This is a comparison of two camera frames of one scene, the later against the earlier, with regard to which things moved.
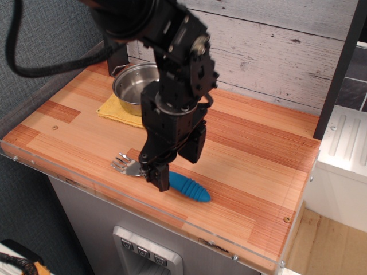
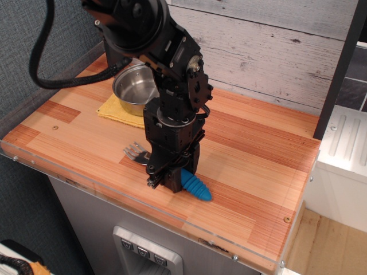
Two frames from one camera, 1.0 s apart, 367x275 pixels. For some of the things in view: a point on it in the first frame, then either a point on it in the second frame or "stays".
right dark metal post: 341,68 stays
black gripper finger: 159,177 → 172,180
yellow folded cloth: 111,108 stays
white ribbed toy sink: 338,185 stays
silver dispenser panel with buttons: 141,255 stays
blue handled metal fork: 178,183 → 190,182
